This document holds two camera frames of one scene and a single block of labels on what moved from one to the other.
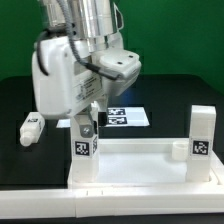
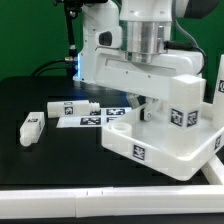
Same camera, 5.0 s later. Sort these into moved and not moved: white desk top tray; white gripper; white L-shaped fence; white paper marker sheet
Moved: white gripper; white desk top tray
Not moved: white L-shaped fence; white paper marker sheet
